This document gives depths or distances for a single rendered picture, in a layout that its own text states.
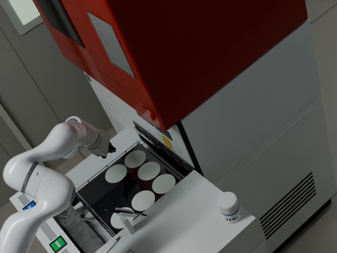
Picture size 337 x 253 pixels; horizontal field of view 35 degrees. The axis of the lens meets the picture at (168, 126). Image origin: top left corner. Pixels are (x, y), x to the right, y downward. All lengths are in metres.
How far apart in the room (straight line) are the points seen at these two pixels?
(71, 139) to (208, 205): 0.59
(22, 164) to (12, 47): 1.80
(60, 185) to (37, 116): 2.03
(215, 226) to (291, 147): 0.71
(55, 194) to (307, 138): 1.32
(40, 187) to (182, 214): 0.59
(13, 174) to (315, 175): 1.60
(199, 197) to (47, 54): 1.78
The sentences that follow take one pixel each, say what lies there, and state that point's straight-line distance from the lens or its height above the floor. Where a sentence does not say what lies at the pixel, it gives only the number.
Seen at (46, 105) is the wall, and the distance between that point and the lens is 3.66.
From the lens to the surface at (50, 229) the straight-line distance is 2.23.
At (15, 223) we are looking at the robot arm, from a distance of 1.68.
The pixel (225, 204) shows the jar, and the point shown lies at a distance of 1.87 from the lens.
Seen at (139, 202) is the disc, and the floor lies 0.90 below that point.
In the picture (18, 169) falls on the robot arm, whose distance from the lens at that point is 1.68.
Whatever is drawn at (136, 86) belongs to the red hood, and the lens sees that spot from 1.85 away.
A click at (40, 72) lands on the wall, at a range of 3.54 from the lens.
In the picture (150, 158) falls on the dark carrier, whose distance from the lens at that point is 2.33.
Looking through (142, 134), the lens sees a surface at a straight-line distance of 2.40.
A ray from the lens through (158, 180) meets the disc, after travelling 2.24.
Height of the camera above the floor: 2.53
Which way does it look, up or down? 42 degrees down
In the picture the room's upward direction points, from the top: 24 degrees counter-clockwise
